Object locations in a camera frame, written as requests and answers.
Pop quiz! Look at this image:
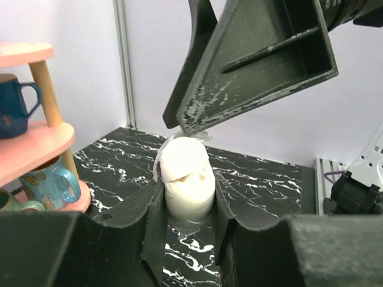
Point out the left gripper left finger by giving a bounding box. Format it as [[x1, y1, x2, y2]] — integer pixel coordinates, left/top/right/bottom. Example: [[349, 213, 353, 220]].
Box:
[[1, 181, 168, 286]]

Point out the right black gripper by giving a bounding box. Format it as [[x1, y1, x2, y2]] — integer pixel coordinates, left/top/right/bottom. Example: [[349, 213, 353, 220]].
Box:
[[319, 0, 382, 32]]

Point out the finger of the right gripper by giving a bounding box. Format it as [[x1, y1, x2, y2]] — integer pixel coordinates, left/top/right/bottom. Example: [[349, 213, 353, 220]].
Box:
[[163, 0, 217, 129], [177, 1, 338, 135]]

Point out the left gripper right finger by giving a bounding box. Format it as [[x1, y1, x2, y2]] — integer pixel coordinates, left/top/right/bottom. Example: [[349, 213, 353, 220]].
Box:
[[211, 173, 382, 286]]

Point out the white oval case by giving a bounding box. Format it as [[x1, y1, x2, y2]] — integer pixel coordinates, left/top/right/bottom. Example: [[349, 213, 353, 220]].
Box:
[[153, 131, 215, 222]]

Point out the light blue ceramic mug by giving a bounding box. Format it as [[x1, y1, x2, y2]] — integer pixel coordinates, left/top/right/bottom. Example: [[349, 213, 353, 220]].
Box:
[[19, 156, 81, 210]]

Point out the green ceramic mug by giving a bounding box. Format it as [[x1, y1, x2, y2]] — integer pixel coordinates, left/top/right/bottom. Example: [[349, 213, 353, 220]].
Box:
[[0, 190, 45, 211]]

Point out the pink three-tier wooden shelf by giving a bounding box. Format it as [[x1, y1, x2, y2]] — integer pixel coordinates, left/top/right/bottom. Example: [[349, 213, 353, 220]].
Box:
[[0, 41, 91, 212]]

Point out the dark blue mug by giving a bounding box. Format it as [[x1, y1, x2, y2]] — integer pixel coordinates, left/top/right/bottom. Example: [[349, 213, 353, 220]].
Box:
[[1, 74, 42, 139]]

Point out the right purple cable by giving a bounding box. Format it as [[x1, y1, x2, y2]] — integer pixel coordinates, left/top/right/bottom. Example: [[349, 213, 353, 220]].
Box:
[[324, 170, 348, 185]]

